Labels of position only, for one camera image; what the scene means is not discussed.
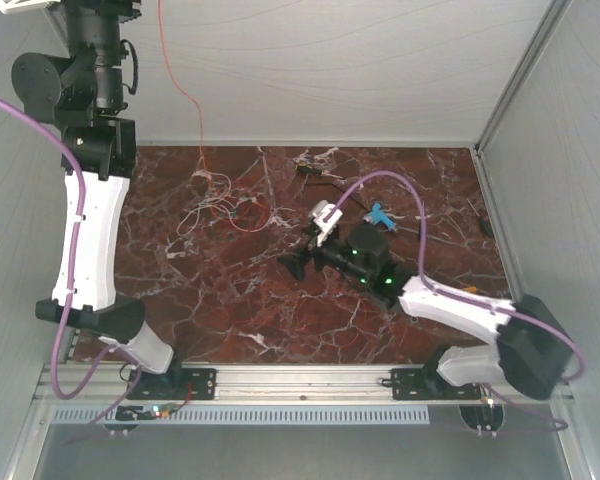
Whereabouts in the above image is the yellow black screwdriver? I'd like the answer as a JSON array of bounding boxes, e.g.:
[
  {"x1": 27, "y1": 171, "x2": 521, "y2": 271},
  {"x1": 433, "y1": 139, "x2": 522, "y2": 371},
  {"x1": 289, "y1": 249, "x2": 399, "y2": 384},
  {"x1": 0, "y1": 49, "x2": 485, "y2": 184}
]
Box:
[{"x1": 295, "y1": 163, "x2": 347, "y2": 193}]

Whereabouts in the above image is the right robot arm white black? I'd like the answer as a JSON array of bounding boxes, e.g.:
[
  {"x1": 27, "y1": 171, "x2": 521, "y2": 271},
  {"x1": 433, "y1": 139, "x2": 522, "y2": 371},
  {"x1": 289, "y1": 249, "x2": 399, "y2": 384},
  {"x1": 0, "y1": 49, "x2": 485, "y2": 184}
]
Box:
[{"x1": 278, "y1": 224, "x2": 572, "y2": 401}]

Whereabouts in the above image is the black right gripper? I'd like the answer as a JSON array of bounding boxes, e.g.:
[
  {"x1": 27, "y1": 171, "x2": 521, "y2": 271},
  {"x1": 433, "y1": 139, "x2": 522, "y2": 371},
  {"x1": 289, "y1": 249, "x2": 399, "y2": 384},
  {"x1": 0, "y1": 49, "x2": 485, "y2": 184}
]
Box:
[{"x1": 276, "y1": 225, "x2": 370, "y2": 286}]

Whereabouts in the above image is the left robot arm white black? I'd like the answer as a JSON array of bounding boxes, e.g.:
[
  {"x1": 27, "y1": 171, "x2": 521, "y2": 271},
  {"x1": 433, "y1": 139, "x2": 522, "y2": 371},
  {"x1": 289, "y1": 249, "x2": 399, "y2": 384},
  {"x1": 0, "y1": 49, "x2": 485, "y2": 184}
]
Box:
[{"x1": 11, "y1": 1, "x2": 186, "y2": 398}]

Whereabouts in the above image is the black small tool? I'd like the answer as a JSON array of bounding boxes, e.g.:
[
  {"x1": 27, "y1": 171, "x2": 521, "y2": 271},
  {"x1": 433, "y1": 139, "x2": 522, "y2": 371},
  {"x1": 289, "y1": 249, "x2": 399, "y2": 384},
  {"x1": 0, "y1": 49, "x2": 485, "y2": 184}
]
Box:
[{"x1": 476, "y1": 213, "x2": 495, "y2": 238}]

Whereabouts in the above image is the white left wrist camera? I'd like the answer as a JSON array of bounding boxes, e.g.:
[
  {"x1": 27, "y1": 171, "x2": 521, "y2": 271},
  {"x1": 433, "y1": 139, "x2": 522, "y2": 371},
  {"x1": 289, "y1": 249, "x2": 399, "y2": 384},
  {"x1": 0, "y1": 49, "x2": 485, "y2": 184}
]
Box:
[{"x1": 0, "y1": 0, "x2": 55, "y2": 15}]

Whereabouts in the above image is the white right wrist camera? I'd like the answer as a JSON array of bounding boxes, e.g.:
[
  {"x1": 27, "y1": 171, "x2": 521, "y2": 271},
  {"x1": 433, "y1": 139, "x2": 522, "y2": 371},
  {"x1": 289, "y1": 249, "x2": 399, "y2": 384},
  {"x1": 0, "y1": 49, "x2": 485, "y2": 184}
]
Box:
[{"x1": 309, "y1": 200, "x2": 343, "y2": 247}]

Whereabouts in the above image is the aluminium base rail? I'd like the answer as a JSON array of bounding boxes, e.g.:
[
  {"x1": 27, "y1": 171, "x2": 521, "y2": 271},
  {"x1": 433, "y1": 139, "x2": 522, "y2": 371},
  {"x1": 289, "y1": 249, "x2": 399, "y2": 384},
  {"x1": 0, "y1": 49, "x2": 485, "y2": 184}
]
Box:
[{"x1": 35, "y1": 362, "x2": 576, "y2": 404}]

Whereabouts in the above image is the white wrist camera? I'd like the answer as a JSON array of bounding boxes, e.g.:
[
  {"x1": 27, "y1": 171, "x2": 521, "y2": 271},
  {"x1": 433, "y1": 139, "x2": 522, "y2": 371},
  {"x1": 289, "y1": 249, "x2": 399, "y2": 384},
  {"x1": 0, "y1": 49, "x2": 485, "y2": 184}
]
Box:
[
  {"x1": 309, "y1": 200, "x2": 343, "y2": 247},
  {"x1": 0, "y1": 0, "x2": 55, "y2": 15}
]

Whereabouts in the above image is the grey slotted cable duct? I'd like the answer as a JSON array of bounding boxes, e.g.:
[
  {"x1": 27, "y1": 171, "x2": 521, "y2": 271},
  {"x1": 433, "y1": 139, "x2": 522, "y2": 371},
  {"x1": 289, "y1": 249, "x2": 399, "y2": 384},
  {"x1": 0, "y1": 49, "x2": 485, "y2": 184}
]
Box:
[{"x1": 52, "y1": 405, "x2": 430, "y2": 426}]

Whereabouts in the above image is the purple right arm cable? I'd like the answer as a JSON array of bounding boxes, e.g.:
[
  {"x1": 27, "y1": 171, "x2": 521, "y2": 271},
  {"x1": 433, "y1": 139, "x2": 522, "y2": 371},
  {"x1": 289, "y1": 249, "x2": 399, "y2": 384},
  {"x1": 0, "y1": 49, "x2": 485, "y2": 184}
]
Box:
[{"x1": 329, "y1": 170, "x2": 586, "y2": 436}]

